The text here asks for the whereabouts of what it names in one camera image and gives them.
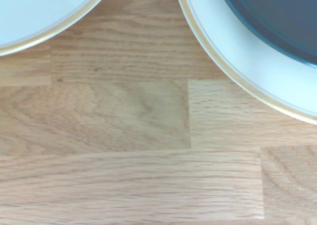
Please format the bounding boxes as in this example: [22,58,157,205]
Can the white plate under dark plate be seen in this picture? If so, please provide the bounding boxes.
[174,0,317,125]

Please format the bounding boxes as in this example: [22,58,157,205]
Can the empty white gold-rimmed plate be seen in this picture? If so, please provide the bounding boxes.
[0,0,112,57]

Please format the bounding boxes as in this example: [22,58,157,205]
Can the dark green plate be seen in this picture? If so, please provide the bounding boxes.
[217,0,317,68]

